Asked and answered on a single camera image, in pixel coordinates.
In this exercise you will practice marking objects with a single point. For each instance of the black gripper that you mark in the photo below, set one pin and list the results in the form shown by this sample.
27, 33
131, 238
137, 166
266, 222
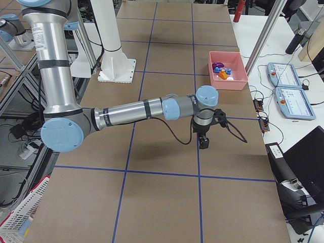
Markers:
200, 129

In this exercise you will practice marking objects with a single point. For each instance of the orange block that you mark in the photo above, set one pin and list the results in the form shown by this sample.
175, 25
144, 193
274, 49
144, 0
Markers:
223, 75

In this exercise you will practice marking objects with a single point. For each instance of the long blue four-stud block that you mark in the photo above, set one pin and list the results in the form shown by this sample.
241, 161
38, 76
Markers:
226, 71

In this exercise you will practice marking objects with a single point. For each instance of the purple block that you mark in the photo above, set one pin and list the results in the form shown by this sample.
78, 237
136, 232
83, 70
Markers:
217, 65

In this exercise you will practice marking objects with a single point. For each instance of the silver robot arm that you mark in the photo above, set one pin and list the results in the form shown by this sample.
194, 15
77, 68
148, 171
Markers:
66, 122

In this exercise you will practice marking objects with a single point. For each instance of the pink plastic box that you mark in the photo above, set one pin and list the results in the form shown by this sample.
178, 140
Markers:
231, 60

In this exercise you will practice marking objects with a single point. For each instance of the right teach pendant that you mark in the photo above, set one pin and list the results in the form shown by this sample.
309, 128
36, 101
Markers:
293, 103

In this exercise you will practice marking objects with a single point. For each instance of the teach pendant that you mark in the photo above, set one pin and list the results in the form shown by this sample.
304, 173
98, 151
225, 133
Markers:
283, 75
293, 103

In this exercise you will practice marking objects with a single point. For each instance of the left teach pendant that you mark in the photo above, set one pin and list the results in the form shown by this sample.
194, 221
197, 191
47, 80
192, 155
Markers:
283, 75

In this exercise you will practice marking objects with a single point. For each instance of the black laptop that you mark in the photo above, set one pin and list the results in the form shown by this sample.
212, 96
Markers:
305, 159

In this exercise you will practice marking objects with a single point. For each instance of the black water bottle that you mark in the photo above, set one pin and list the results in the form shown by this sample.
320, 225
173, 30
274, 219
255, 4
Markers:
298, 37

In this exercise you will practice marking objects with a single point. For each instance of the red bottle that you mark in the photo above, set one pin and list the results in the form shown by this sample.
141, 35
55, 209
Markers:
239, 10

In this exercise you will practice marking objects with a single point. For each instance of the white plastic basket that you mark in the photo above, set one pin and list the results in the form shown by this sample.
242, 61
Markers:
16, 225

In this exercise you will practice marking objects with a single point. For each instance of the white camera stand base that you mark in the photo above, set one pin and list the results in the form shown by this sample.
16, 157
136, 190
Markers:
115, 66

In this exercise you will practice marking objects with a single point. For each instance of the aluminium frame post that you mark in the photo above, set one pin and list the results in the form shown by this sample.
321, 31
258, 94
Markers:
268, 26

